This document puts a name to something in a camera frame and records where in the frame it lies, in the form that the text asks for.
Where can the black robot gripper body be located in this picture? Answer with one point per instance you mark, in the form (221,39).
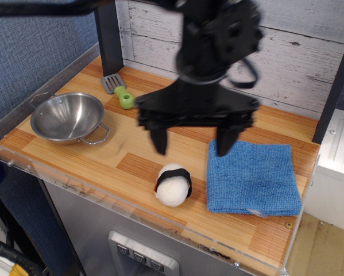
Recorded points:
(184,104)

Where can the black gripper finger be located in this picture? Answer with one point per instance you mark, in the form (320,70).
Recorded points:
(159,138)
(227,135)

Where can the white sushi with black band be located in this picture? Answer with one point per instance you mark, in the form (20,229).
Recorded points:
(173,186)

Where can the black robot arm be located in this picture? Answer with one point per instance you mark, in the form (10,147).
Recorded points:
(216,34)

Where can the blue folded cloth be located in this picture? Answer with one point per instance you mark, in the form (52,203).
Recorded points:
(252,179)

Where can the stainless steel toy cabinet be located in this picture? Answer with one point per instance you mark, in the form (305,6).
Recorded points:
(88,224)

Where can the silver dispenser button panel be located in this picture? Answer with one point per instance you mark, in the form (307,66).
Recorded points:
(134,258)

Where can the white ribbed side appliance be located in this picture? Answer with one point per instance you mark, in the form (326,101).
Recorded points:
(325,196)

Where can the clear acrylic front guard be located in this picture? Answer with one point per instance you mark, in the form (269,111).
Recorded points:
(117,173)

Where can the yellow object at corner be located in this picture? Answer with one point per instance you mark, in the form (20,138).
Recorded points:
(17,270)

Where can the green handled grey spatula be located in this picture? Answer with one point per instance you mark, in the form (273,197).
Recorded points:
(114,84)

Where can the stainless steel bowl with handles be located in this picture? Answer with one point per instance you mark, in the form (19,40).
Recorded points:
(70,118)

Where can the dark left vertical post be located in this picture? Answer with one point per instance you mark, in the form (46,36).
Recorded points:
(109,38)

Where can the dark vertical post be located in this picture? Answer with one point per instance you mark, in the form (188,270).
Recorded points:
(330,105)
(109,38)

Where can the dark right vertical post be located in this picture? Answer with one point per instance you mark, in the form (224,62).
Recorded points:
(330,105)

